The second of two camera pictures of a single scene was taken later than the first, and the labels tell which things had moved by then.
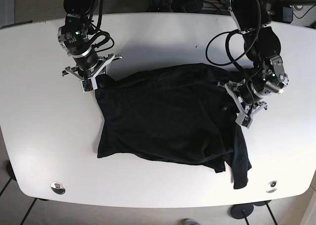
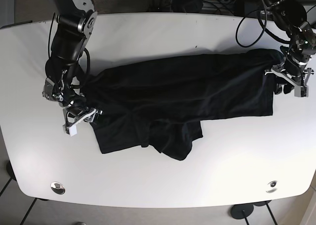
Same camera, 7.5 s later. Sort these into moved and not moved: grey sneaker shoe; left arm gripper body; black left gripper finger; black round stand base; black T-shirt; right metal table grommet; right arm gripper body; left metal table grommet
Moved: left arm gripper body; grey sneaker shoe; black left gripper finger; right arm gripper body; black T-shirt
Not moved: right metal table grommet; left metal table grommet; black round stand base
